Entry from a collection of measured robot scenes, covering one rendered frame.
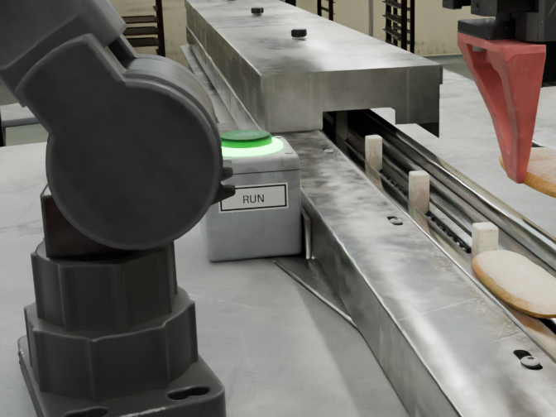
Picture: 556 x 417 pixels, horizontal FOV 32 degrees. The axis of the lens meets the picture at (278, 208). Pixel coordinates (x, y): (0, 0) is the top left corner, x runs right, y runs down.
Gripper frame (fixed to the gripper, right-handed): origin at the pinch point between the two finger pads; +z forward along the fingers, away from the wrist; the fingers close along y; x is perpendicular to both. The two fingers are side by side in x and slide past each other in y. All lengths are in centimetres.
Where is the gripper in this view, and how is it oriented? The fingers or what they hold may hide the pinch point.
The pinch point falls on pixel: (553, 162)
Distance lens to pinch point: 50.8
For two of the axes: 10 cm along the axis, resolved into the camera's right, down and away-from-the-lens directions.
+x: -1.6, -2.7, 9.5
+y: 9.9, -0.8, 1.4
